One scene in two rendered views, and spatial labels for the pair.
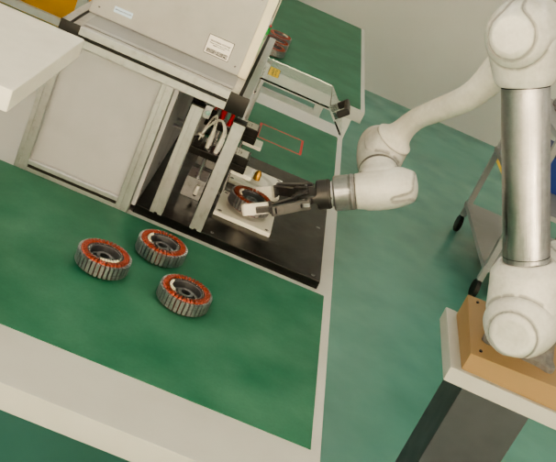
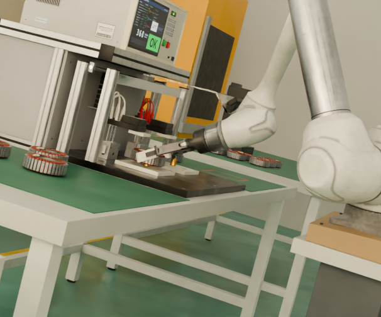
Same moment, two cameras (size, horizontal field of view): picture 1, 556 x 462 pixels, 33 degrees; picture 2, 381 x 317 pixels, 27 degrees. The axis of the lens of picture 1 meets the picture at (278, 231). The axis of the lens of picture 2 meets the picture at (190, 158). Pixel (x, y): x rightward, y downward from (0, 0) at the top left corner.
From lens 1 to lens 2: 120 cm
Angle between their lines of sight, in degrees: 29
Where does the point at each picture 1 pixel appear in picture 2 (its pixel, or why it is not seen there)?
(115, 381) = not seen: outside the picture
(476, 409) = (335, 290)
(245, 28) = (121, 12)
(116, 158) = (30, 112)
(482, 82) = not seen: hidden behind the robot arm
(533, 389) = (371, 249)
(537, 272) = (332, 117)
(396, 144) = (260, 99)
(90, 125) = (12, 90)
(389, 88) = not seen: outside the picture
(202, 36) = (93, 24)
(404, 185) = (258, 116)
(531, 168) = (312, 34)
